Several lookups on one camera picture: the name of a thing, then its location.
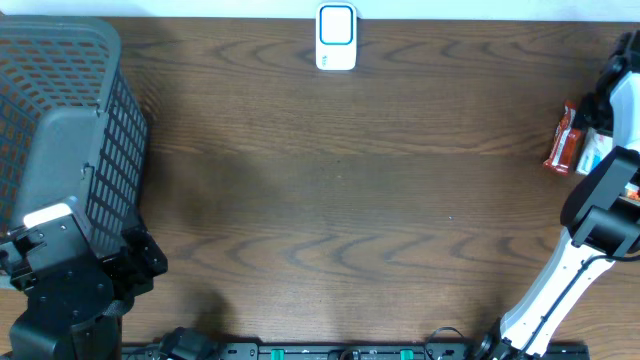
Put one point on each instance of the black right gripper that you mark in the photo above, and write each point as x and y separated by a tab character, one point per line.
587	114

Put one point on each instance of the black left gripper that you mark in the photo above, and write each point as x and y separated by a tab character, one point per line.
135	279

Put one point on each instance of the white Panadol box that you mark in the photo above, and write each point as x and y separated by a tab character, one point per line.
595	148

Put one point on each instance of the red Top chocolate bar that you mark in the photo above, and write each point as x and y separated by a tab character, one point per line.
566	142

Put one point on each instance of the orange tissue pack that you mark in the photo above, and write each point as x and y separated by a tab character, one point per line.
632	192

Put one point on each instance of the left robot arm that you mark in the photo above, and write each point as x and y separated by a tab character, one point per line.
76	299

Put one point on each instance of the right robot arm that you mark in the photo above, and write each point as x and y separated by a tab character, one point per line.
600	224

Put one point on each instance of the white barcode scanner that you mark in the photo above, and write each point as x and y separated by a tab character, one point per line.
336	36

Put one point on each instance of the grey plastic basket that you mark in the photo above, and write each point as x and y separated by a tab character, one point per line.
70	123

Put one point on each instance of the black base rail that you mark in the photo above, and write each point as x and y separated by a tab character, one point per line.
433	350

